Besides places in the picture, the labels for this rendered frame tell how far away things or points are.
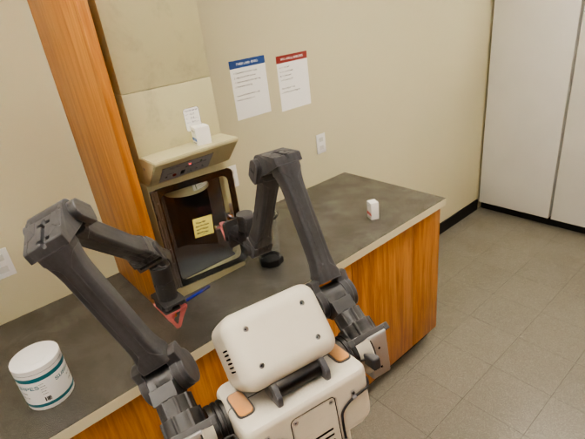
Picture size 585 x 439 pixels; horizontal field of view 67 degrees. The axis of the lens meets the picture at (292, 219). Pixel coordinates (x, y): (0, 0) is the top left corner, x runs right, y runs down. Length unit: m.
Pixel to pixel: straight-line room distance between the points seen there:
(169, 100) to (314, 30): 1.17
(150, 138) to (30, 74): 0.52
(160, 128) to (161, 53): 0.23
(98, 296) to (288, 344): 0.36
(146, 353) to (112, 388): 0.57
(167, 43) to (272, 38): 0.88
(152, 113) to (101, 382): 0.85
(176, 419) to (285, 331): 0.26
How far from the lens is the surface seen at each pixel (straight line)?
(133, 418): 1.58
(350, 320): 1.05
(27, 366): 1.48
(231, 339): 0.84
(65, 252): 0.85
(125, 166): 1.42
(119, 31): 1.50
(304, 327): 0.88
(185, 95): 1.58
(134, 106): 1.51
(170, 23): 1.57
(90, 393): 1.52
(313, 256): 1.07
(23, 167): 1.89
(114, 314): 0.89
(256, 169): 1.12
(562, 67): 3.86
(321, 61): 2.55
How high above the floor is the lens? 1.90
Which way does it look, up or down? 26 degrees down
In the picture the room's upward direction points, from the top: 7 degrees counter-clockwise
